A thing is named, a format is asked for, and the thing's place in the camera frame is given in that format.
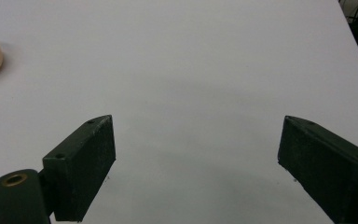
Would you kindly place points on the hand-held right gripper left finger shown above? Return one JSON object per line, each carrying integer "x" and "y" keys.
{"x": 74, "y": 174}

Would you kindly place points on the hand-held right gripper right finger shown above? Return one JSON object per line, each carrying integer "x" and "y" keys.
{"x": 326, "y": 168}

